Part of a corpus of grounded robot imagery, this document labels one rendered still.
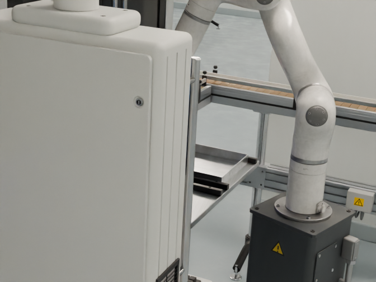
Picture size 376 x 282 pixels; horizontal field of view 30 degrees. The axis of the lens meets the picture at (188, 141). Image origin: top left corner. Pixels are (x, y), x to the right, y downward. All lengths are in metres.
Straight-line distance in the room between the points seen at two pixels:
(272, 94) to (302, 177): 1.18
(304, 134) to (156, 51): 0.87
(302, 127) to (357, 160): 1.88
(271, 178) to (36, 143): 2.07
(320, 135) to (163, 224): 0.76
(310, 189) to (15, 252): 0.97
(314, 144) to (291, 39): 0.33
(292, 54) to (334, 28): 1.73
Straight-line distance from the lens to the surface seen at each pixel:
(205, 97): 3.42
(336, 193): 3.46
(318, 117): 2.12
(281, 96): 3.37
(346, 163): 4.04
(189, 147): 1.67
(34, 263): 1.76
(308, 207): 2.30
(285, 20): 2.16
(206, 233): 4.03
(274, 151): 4.14
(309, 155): 2.23
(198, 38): 2.18
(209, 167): 2.58
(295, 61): 2.16
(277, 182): 3.54
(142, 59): 1.42
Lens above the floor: 1.85
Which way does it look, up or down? 20 degrees down
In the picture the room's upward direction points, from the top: 3 degrees clockwise
